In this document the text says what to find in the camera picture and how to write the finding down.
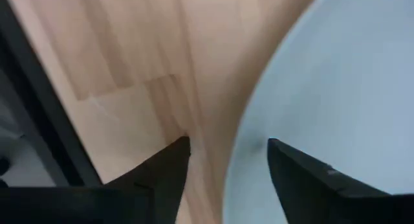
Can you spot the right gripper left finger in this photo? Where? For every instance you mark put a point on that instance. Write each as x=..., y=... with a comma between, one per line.
x=113, y=204

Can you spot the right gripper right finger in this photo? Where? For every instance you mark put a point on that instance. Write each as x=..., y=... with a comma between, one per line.
x=323, y=198

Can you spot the large grey plate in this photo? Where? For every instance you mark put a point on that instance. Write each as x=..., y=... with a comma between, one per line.
x=339, y=88

